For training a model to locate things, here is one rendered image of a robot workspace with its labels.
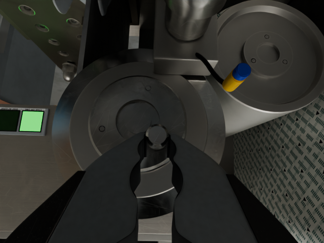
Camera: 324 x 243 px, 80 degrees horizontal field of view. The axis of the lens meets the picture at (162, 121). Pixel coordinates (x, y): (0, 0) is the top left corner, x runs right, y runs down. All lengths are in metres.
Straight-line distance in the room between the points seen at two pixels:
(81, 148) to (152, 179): 0.06
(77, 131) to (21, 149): 0.43
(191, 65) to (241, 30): 0.09
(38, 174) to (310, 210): 0.52
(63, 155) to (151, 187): 0.08
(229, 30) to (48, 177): 0.49
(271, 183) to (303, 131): 0.09
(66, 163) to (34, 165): 0.40
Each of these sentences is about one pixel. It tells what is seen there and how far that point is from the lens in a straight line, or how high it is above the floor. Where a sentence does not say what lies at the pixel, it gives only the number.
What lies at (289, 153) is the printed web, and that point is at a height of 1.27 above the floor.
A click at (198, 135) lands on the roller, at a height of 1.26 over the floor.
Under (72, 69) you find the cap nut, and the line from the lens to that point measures 0.58.
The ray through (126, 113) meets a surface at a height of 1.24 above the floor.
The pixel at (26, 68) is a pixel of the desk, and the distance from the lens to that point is 2.30.
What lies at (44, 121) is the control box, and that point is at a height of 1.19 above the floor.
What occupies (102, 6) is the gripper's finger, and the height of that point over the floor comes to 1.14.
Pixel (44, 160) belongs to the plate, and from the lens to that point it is 0.56.
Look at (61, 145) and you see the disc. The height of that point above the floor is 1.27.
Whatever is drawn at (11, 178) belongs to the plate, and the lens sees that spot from 0.60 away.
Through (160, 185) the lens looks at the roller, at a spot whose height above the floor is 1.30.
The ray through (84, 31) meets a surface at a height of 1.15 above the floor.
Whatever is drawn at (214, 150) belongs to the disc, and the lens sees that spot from 0.17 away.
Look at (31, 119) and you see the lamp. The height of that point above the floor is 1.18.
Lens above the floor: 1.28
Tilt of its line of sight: 12 degrees down
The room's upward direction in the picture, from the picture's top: 179 degrees counter-clockwise
